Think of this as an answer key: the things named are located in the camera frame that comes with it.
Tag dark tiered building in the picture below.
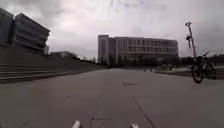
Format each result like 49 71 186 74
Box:
0 7 51 55

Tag low distant building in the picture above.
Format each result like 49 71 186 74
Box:
49 50 80 61

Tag parked bicycle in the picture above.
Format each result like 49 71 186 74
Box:
190 50 218 84

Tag low dark hedge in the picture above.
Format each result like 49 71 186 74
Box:
178 54 224 68

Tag wide grey stone steps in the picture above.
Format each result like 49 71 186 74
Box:
0 45 107 84

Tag grey paved plaza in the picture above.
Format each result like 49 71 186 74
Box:
0 68 224 128

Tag slanted lamp pole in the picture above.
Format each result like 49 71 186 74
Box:
184 21 198 61

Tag large grey block building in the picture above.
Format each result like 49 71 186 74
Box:
97 34 180 67

